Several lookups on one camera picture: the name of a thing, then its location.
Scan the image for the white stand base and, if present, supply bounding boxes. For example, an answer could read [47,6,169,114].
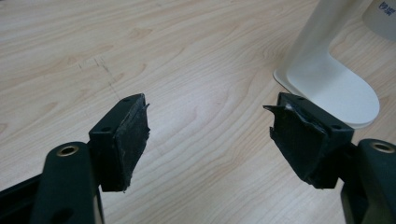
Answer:
[273,0,381,130]

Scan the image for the white cup with blue print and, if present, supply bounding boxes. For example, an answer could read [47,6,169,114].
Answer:
[361,0,396,43]

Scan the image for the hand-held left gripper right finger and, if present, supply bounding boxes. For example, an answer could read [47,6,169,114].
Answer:
[262,91,396,224]

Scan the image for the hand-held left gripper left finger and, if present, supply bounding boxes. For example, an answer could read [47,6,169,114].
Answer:
[29,92,151,224]

